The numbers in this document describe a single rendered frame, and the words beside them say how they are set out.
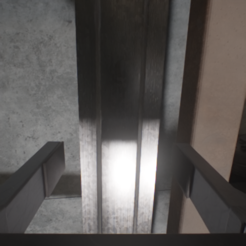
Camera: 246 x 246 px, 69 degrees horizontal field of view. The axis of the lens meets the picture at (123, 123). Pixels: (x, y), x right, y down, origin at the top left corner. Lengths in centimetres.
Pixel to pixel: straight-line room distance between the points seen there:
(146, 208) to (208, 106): 13
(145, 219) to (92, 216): 5
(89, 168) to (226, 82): 18
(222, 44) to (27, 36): 46
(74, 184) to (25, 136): 21
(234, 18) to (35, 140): 53
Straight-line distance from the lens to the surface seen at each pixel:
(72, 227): 73
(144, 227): 20
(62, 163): 16
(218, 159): 26
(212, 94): 23
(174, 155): 16
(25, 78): 57
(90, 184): 17
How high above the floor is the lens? 51
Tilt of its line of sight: 75 degrees down
